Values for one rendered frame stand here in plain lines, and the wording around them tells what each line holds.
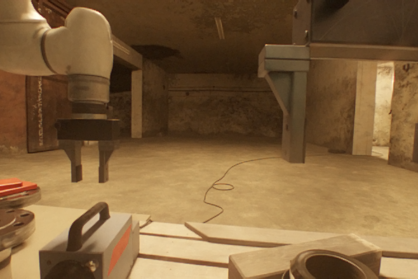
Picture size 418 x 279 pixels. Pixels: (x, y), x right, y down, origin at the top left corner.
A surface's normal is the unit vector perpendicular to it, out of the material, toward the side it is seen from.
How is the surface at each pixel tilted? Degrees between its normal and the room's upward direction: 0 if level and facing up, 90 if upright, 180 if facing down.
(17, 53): 110
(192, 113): 90
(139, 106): 90
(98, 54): 91
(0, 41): 104
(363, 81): 90
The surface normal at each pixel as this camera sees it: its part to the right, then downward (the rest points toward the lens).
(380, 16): -0.03, 0.07
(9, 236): 0.95, 0.05
